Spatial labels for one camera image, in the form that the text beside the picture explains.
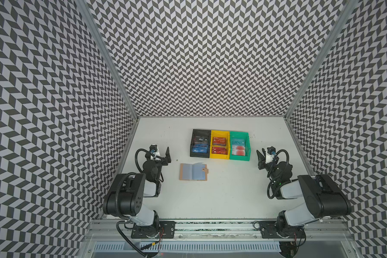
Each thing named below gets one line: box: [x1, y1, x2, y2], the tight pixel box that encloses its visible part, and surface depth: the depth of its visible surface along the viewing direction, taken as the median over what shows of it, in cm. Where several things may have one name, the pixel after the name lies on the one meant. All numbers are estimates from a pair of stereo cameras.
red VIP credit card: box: [212, 137, 227, 146], surface depth 104 cm
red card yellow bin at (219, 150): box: [211, 146, 228, 155], surface depth 101 cm
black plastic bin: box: [189, 129, 212, 159], surface depth 103 cm
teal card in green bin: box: [231, 138, 246, 146], surface depth 104 cm
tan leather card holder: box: [178, 162, 210, 182], surface depth 91 cm
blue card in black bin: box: [192, 146, 209, 154], surface depth 101 cm
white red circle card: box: [232, 145, 246, 156], surface depth 101 cm
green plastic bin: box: [229, 131, 252, 162], surface depth 98 cm
